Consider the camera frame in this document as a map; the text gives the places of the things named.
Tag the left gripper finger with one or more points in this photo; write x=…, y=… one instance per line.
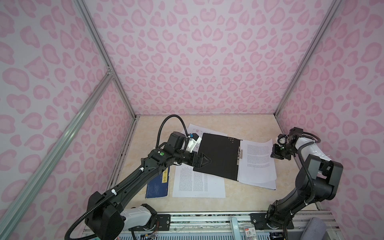
x=204, y=163
x=204, y=158

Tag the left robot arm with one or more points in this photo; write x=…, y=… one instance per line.
x=103, y=215

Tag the grey cloth roll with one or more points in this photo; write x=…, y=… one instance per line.
x=315, y=230

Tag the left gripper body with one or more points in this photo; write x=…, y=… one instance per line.
x=184, y=156

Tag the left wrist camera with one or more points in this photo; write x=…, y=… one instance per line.
x=178, y=140

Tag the front printed paper sheet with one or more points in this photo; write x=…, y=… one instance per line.
x=191, y=184

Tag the light blue handle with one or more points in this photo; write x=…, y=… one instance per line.
x=235, y=228

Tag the small red label bag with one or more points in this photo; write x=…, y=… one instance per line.
x=250, y=232

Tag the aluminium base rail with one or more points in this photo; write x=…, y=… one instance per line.
x=216, y=226

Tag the blue book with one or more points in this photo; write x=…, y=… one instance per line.
x=159, y=186

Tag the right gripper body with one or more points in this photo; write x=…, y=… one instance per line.
x=284, y=152

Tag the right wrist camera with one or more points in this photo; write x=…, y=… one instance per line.
x=291, y=137

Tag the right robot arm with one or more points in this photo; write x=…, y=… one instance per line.
x=317, y=180

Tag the orange and black folder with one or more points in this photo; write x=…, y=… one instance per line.
x=225, y=155

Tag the diagram paper sheet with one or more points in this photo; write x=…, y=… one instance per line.
x=193, y=129

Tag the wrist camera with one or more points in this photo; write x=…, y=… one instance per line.
x=178, y=140
x=291, y=137

